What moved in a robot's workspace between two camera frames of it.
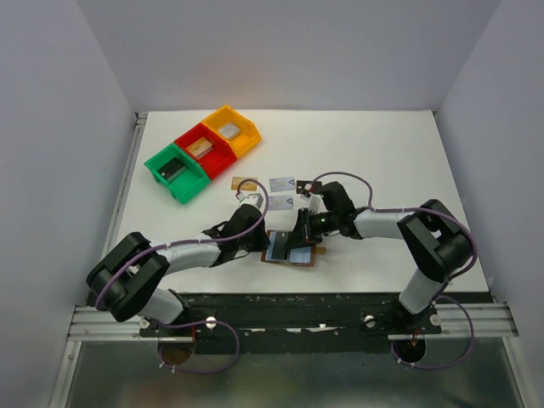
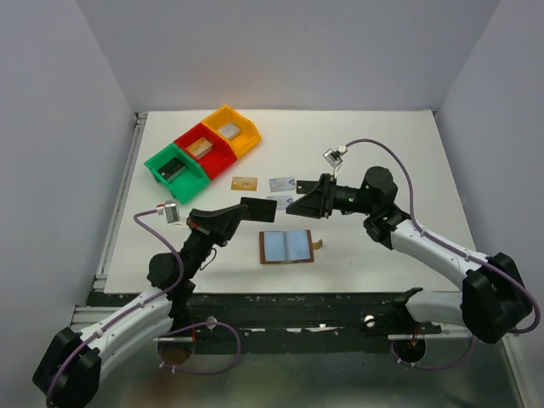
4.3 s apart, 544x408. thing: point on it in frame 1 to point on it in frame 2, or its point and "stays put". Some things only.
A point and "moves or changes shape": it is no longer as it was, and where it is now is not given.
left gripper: (258, 240) to (204, 227)
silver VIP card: (280, 202) stays put
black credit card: (280, 249) moves or changes shape
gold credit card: (246, 185) stays put
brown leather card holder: (275, 250) stays put
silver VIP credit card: (282, 184) stays put
